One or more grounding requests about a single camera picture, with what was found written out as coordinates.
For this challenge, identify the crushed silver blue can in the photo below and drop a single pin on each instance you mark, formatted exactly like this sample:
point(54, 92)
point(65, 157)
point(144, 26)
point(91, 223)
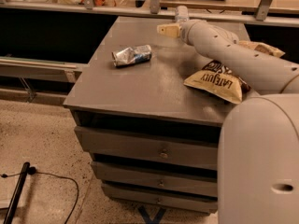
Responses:
point(132, 55)

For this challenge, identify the clear plastic water bottle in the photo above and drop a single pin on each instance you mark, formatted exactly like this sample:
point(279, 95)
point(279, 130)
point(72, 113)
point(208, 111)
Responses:
point(181, 14)

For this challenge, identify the top grey drawer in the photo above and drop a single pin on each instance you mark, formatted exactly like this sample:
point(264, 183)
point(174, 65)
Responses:
point(148, 147)

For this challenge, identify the brown yellow chip bag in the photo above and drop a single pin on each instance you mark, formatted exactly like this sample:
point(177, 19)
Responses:
point(219, 80)

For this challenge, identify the grey drawer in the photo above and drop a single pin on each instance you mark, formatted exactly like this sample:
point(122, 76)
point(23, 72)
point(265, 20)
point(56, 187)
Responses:
point(155, 179)
point(160, 198)
point(148, 147)

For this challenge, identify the black pole on floor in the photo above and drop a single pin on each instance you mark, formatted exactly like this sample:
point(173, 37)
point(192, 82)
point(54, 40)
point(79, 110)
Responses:
point(17, 194)

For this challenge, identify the bottom grey drawer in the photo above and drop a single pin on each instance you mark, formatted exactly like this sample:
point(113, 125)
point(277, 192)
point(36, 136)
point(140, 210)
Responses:
point(160, 198)

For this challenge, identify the grey drawer cabinet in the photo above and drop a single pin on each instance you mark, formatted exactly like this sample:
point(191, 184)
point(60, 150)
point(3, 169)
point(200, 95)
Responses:
point(148, 97)

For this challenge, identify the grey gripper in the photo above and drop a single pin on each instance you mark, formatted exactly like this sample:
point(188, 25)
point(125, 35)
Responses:
point(186, 32)

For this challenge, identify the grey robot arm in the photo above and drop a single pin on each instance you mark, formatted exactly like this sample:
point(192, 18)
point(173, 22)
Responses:
point(258, 155)

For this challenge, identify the grey metal railing frame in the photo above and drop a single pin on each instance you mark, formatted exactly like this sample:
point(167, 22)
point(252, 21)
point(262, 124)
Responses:
point(261, 12)

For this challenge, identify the middle grey drawer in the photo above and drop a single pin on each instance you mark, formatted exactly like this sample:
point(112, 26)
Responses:
point(155, 179)

